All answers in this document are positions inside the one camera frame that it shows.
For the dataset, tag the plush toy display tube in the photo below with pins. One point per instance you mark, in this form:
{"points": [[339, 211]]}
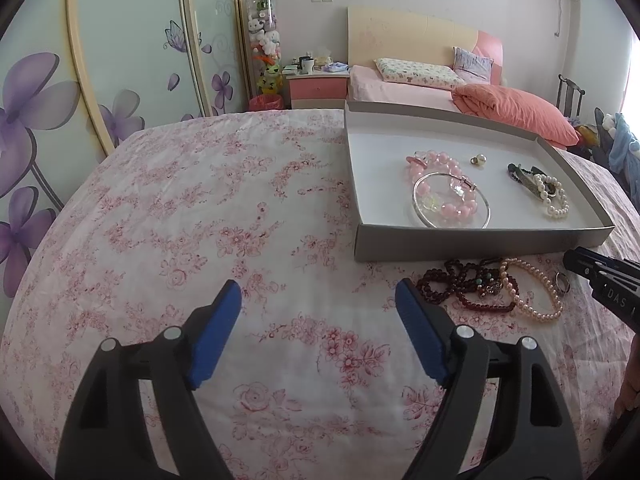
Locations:
{"points": [[263, 47]]}

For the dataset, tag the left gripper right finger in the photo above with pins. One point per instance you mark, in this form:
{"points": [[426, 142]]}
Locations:
{"points": [[531, 435]]}

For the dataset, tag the pearl earring with gold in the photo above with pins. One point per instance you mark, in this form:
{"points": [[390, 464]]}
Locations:
{"points": [[478, 160]]}

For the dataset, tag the grey metal cuff bangle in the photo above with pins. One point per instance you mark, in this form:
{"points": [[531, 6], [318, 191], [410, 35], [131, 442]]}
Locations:
{"points": [[532, 180]]}

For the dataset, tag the lilac patterned pillow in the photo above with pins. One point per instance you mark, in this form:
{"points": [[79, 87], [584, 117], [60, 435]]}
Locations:
{"points": [[471, 67]]}

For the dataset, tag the bed with cream headboard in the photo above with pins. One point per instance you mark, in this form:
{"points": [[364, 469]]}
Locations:
{"points": [[374, 33]]}

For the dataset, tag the pink bedside table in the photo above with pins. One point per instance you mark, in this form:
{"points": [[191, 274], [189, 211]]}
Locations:
{"points": [[318, 90]]}

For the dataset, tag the floral white pillow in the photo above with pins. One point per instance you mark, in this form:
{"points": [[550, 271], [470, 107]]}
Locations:
{"points": [[418, 74]]}

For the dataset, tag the thin silver bangle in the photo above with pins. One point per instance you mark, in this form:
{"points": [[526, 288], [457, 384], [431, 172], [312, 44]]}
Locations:
{"points": [[444, 201]]}

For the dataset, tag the grey cardboard tray box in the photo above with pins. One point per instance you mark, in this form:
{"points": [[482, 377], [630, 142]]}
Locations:
{"points": [[391, 145]]}

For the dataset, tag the blue plush clothing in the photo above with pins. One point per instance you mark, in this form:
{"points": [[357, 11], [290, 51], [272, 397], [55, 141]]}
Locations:
{"points": [[623, 156]]}

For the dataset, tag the pink floral tablecloth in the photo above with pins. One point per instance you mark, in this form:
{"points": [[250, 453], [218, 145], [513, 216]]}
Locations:
{"points": [[318, 379]]}

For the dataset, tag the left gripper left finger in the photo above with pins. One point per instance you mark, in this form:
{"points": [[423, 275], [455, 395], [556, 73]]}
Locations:
{"points": [[105, 435]]}

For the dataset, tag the black wooden chair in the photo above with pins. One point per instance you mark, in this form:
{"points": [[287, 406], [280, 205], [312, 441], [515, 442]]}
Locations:
{"points": [[569, 98]]}

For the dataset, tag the orange folded quilt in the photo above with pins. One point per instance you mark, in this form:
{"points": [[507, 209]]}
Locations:
{"points": [[518, 109]]}

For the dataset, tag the white mug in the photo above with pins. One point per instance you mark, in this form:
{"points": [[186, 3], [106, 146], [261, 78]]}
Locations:
{"points": [[306, 65]]}

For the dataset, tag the right hand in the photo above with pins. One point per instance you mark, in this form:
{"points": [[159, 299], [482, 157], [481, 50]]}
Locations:
{"points": [[628, 399]]}

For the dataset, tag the floral sliding wardrobe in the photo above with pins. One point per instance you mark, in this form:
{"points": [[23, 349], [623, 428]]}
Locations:
{"points": [[79, 77]]}

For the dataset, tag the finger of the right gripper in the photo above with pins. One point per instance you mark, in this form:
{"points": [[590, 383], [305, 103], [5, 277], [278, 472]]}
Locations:
{"points": [[591, 265]]}

